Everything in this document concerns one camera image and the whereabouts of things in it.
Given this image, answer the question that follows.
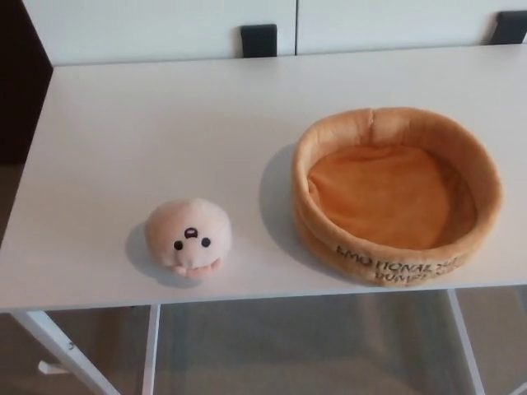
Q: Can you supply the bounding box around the orange plush round basket plate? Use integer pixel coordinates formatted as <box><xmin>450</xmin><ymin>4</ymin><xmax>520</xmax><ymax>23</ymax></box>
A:
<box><xmin>291</xmin><ymin>107</ymin><xmax>505</xmax><ymax>287</ymax></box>

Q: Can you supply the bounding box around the dark brown panel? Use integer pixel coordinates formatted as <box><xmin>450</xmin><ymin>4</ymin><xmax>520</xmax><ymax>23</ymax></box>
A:
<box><xmin>0</xmin><ymin>0</ymin><xmax>55</xmax><ymax>250</ymax></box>

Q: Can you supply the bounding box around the black wall socket left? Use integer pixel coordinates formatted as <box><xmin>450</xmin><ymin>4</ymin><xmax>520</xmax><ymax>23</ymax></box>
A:
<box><xmin>240</xmin><ymin>24</ymin><xmax>278</xmax><ymax>58</ymax></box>

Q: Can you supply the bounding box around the cream plush dumpling toy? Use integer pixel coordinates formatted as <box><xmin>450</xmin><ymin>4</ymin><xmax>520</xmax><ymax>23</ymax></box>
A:
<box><xmin>147</xmin><ymin>197</ymin><xmax>236</xmax><ymax>278</ymax></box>

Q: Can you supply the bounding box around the white table leg frame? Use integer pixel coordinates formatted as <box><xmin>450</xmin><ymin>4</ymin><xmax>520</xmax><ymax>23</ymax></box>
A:
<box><xmin>445</xmin><ymin>287</ymin><xmax>487</xmax><ymax>395</ymax></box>
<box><xmin>11</xmin><ymin>303</ymin><xmax>162</xmax><ymax>395</ymax></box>

